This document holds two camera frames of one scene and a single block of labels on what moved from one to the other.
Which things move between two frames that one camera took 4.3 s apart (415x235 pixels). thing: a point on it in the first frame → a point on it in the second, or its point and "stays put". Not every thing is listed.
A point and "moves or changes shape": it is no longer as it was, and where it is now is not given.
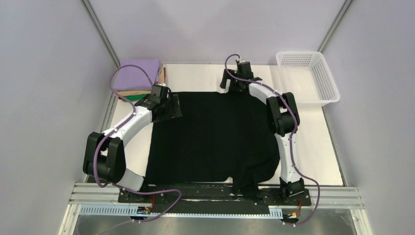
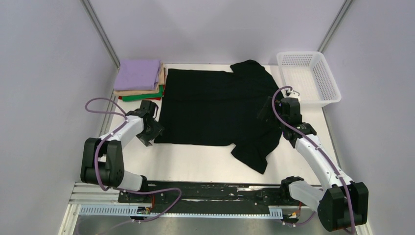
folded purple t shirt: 131,78 stays put
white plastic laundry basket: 307,77 stays put
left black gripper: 174,111 → 157,129
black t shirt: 219,135 moves or changes shape
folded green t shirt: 131,98 stays put
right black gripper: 227,76 → 267,106
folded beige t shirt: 162,81 stays put
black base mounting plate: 214,195 stays put
